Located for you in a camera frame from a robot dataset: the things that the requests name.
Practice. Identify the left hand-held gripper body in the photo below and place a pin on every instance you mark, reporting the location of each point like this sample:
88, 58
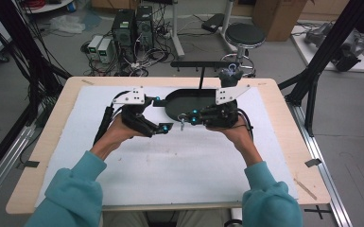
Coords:
132, 113

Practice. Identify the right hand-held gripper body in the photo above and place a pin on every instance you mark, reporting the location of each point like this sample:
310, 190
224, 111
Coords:
222, 113

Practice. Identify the black hook stand with tray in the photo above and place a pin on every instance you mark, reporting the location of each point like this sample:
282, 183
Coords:
186, 101

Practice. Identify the black and pink plush toy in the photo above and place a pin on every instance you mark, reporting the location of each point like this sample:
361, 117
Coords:
230, 78

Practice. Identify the person's left hand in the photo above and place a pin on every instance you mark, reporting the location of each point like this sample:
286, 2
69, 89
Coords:
116, 134

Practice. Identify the person's right hand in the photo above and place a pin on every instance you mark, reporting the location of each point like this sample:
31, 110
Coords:
239, 134

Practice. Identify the white foam mat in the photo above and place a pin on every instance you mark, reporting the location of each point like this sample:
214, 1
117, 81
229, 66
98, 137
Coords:
176, 170

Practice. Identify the white power supply unit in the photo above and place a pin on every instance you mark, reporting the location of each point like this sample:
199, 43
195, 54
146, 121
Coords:
94, 47
104, 50

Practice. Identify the white desk leg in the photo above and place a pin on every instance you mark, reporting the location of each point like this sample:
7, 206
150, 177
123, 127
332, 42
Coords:
228, 25
176, 31

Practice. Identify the black computer tower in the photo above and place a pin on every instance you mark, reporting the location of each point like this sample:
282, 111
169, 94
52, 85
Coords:
145, 26
123, 31

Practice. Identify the black round stool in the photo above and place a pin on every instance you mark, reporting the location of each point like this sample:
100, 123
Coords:
245, 36

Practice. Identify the black flat case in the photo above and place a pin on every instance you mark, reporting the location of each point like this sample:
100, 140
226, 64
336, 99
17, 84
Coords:
212, 22

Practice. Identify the person's legs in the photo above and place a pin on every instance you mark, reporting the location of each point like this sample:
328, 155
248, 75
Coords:
123, 219

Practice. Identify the black tape piece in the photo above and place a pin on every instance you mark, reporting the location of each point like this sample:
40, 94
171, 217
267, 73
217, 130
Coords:
313, 162
28, 164

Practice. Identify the cardboard box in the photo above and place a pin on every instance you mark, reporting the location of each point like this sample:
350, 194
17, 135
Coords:
277, 19

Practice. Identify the clear plastic bag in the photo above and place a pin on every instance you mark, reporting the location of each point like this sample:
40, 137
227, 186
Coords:
67, 23

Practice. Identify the thin wooden stick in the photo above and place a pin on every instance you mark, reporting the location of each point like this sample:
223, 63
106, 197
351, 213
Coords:
305, 189

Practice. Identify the white board with grey devices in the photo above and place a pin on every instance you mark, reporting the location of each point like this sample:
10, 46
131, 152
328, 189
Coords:
334, 47

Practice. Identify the black tape cross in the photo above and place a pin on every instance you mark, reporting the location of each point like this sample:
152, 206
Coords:
317, 210

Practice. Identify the aluminium rail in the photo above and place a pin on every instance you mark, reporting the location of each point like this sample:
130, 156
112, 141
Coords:
3, 164
321, 164

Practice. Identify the black metal frame post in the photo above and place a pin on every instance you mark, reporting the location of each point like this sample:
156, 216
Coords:
25, 47
321, 56

